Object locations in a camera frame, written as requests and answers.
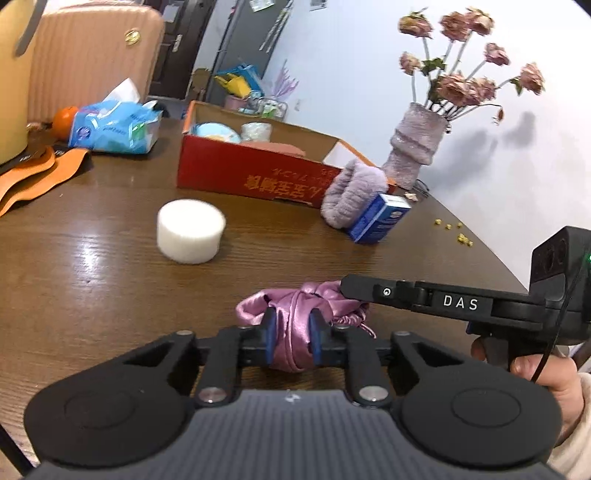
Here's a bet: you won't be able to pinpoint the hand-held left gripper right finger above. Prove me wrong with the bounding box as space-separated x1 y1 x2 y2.
309 309 462 408

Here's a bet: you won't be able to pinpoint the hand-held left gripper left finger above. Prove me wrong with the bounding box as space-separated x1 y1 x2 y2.
122 307 277 407

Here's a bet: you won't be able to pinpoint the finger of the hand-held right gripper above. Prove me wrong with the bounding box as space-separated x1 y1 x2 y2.
339 274 432 315

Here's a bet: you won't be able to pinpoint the pink satin scrunchie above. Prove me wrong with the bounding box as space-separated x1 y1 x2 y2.
235 279 379 374

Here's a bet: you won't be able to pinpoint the fluffy lilac headband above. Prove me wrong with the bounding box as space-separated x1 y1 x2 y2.
321 159 389 229

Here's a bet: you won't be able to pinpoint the red cardboard box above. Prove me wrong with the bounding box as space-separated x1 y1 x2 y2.
177 100 398 215

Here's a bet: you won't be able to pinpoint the person's right forearm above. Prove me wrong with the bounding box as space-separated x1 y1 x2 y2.
547 369 591 480

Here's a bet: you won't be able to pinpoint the person's right hand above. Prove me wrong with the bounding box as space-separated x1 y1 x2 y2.
471 336 581 448

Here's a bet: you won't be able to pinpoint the small blue tissue packet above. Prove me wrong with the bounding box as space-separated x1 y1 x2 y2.
346 193 411 244

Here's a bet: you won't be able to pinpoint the scattered yellow crumbs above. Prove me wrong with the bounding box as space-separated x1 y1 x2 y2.
434 219 474 245

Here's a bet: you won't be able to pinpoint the white foam cylinder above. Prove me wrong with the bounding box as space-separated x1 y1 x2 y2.
157 199 226 265

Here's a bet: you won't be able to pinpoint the textured mauve vase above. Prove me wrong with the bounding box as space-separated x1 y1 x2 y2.
382 102 451 191

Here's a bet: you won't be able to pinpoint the dried pink roses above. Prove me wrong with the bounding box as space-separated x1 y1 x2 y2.
398 7 546 123

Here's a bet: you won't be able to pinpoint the yellow and blue bag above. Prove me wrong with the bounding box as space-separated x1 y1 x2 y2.
215 65 264 99

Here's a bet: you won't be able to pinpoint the blue facial tissue pack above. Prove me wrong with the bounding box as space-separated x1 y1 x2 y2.
68 78 163 155

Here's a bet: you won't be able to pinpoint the dark grey refrigerator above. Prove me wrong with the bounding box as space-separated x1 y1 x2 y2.
208 0 287 102

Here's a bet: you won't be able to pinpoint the orange fruit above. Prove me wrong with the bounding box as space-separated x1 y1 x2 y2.
52 105 80 139

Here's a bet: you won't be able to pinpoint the dark brown entrance door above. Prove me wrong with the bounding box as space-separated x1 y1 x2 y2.
161 0 208 100

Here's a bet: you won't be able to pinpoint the pink ribbed suitcase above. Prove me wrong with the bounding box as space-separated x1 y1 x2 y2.
28 4 166 125

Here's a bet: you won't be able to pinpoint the yellow plastic container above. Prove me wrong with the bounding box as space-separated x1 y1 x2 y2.
0 0 38 164

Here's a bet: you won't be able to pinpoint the orange strap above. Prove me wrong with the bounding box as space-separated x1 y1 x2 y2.
0 147 93 217

